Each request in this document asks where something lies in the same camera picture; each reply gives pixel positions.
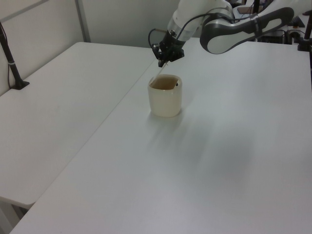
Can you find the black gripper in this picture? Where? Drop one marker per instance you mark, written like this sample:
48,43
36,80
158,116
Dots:
169,50

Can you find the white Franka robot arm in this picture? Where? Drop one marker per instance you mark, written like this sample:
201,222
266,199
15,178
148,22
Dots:
226,36

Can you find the cream ceramic cup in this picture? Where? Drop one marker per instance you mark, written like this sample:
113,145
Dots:
165,102

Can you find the dark desk equipment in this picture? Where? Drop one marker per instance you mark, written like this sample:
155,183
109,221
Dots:
280,35

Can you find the black clamp stand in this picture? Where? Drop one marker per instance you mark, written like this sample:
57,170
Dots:
304,44

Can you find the black camera stand pole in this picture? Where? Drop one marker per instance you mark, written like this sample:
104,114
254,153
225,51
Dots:
13,70

